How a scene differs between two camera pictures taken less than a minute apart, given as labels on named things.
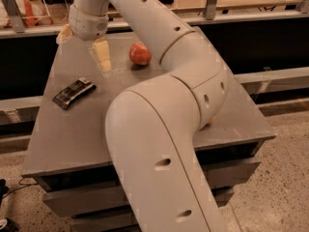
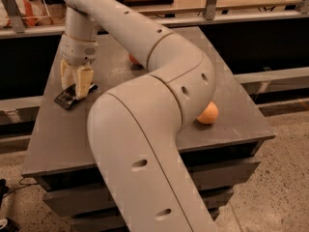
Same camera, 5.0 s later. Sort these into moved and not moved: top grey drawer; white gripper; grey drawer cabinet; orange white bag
Moved: white gripper
Not moved: grey drawer cabinet; top grey drawer; orange white bag
